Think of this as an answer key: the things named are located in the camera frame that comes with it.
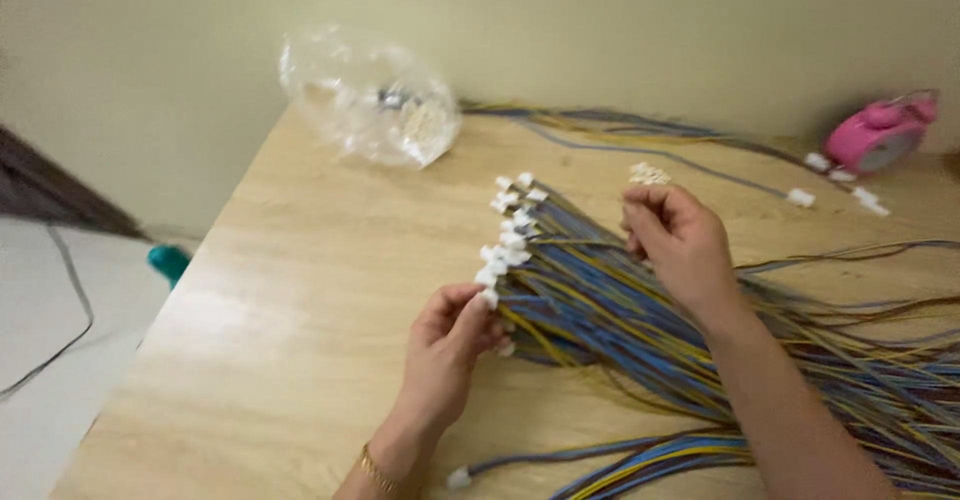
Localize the pink alarm clock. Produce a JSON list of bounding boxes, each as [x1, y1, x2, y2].
[[823, 89, 940, 177]]

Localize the white surface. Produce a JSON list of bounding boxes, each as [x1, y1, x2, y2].
[[0, 216, 177, 500]]

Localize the loose wires with white connectors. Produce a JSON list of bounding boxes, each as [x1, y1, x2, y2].
[[459, 101, 892, 218]]

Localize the small pile of white connectors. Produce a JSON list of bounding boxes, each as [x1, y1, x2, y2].
[[628, 161, 673, 187]]

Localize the black cable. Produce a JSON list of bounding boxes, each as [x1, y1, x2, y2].
[[0, 224, 96, 401]]

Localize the dark brown furniture edge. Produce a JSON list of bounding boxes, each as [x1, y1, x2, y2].
[[0, 125, 147, 240]]

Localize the gold bracelet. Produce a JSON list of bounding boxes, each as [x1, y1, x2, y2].
[[357, 443, 400, 495]]

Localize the person's right hand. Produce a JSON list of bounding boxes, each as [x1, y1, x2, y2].
[[621, 183, 742, 314]]

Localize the bundle of blue yellow wires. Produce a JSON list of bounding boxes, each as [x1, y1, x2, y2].
[[474, 171, 960, 500]]

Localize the teal object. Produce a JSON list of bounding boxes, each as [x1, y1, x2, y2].
[[147, 244, 192, 290]]

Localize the clear plastic bag of connectors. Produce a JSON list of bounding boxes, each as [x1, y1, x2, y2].
[[279, 26, 462, 170]]

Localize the person's left hand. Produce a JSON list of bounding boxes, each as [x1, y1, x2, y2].
[[396, 284, 517, 432]]

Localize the wire harness with white connector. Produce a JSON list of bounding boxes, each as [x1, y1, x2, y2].
[[447, 436, 751, 500]]

